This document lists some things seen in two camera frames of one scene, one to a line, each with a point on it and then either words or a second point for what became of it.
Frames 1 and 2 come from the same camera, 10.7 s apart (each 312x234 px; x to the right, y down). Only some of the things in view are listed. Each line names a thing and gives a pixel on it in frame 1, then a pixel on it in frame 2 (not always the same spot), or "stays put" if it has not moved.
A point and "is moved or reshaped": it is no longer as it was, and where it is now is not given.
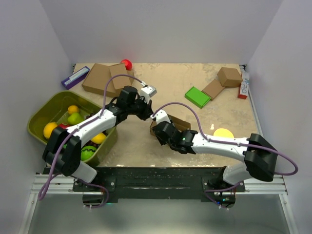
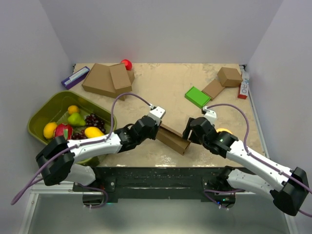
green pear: (74, 118) stays put
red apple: (128, 64) stays put
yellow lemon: (48, 129) stays put
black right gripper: (162, 142) to (186, 131)
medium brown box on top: (121, 81) stays put
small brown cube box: (230, 77) stays put
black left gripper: (147, 110) to (156, 129)
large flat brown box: (97, 78) stays put
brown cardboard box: (180, 125) is moved or reshaped
